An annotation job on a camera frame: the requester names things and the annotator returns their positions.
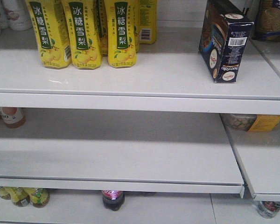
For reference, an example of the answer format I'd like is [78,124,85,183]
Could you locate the dark blue cookie box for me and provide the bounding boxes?
[199,0,254,83]

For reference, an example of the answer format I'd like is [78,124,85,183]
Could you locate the white store shelving unit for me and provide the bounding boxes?
[0,0,280,224]

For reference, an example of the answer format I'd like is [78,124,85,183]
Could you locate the dark cola bottle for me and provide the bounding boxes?
[101,190,125,211]

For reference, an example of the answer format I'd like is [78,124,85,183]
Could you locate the yellow pear drink bottle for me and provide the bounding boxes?
[104,0,137,68]

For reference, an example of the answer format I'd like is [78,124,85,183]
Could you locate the rear yellow pear bottle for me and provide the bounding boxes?
[139,0,157,44]

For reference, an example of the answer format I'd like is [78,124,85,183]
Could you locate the clear biscuit tub yellow label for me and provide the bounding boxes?
[220,113,280,132]

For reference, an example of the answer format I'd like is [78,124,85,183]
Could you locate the peach drink bottle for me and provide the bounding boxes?
[0,107,26,128]

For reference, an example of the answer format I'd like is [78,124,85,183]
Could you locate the green tea bottle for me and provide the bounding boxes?
[9,187,30,207]

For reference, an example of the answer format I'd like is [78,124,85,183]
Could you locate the white milk drink bottle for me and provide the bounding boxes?
[2,0,33,31]

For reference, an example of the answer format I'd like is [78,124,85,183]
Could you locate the round cracker pack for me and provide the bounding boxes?
[253,0,280,42]

